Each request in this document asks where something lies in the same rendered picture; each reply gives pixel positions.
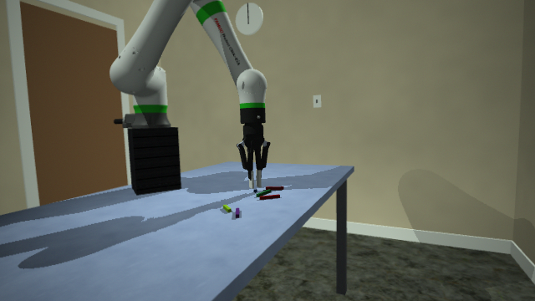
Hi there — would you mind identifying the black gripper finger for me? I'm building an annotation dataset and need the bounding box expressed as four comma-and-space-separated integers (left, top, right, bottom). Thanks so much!
254, 140, 271, 188
237, 140, 254, 189

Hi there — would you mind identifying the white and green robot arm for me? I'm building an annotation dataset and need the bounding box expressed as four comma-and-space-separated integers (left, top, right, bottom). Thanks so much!
110, 0, 267, 129

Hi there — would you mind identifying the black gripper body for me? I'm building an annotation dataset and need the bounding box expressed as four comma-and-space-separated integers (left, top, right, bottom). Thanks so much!
242, 125, 265, 150

